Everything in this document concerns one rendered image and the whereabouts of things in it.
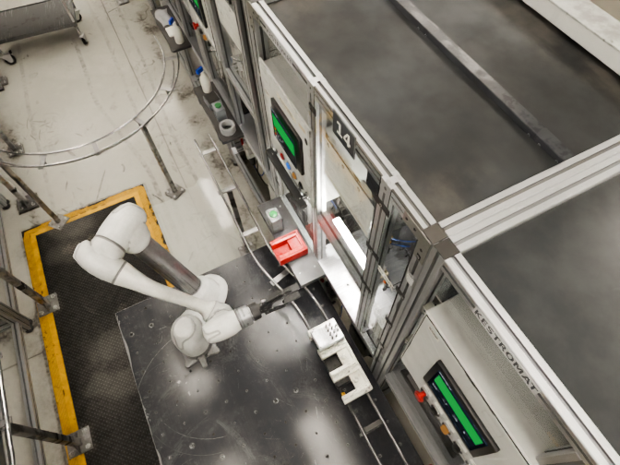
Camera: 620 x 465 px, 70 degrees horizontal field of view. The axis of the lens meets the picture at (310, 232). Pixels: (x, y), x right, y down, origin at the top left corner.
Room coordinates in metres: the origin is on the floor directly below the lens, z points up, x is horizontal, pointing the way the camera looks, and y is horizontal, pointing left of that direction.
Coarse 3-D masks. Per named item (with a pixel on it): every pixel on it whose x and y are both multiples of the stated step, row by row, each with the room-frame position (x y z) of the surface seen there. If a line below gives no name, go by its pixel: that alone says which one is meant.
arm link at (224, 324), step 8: (224, 312) 0.67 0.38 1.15; (232, 312) 0.66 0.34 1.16; (216, 320) 0.62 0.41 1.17; (224, 320) 0.62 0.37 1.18; (232, 320) 0.62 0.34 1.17; (208, 328) 0.59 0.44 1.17; (216, 328) 0.59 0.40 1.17; (224, 328) 0.59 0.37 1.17; (232, 328) 0.59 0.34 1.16; (240, 328) 0.60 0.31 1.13; (208, 336) 0.57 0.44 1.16; (216, 336) 0.56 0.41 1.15; (224, 336) 0.57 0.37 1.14
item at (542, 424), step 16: (448, 288) 0.41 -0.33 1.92; (448, 304) 0.39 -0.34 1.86; (464, 304) 0.36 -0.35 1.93; (464, 320) 0.34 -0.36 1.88; (480, 336) 0.29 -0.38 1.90; (400, 352) 0.43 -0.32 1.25; (480, 352) 0.27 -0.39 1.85; (496, 352) 0.25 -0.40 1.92; (400, 368) 0.40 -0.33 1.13; (496, 368) 0.22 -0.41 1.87; (512, 368) 0.21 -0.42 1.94; (400, 384) 0.37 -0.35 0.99; (416, 384) 0.32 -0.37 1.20; (512, 384) 0.18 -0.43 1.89; (416, 400) 0.29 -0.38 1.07; (528, 400) 0.15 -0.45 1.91; (416, 416) 0.25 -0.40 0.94; (432, 416) 0.22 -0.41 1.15; (528, 416) 0.12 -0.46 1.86; (544, 416) 0.11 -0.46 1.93; (432, 432) 0.18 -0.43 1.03; (544, 432) 0.08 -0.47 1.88; (560, 432) 0.08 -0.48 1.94; (448, 448) 0.11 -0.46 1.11; (448, 464) 0.06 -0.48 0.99; (464, 464) 0.05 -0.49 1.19
